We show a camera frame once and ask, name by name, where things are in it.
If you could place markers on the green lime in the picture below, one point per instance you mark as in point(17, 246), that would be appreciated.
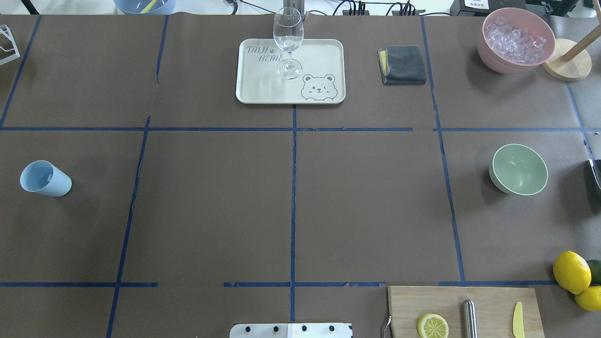
point(595, 269)

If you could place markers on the lemon half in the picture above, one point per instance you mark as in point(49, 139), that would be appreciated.
point(432, 325)

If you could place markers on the pink bowl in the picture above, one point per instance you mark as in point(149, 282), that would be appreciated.
point(525, 20)

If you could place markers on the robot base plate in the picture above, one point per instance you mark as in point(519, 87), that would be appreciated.
point(291, 330)

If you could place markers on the yellow plastic knife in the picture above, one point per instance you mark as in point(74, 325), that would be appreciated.
point(518, 321)

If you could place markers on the light blue plastic cup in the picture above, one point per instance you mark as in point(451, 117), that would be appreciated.
point(42, 177)

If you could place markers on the white wire rack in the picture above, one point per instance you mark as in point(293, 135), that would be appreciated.
point(8, 46)

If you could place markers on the blue bowl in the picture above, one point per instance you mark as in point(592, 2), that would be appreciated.
point(146, 7)

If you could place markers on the wooden cutting board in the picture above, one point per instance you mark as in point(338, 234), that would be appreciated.
point(494, 308)

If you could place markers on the grey folded cloth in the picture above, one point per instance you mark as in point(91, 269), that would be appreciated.
point(402, 65)

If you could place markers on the metal cylinder handle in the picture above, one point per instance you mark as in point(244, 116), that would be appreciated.
point(469, 319)

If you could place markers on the clear wine glass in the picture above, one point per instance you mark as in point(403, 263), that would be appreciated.
point(288, 35)

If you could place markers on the round wooden stand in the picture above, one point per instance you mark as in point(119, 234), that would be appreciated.
point(570, 61)

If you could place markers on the whole yellow lemon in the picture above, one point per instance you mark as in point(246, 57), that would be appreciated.
point(572, 272)

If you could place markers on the clear ice cubes in pink bowl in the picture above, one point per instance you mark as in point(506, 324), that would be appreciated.
point(514, 44)

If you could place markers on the cream bear tray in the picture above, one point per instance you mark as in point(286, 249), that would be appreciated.
point(322, 80)

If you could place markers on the green bowl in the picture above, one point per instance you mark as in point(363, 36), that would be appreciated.
point(516, 169)

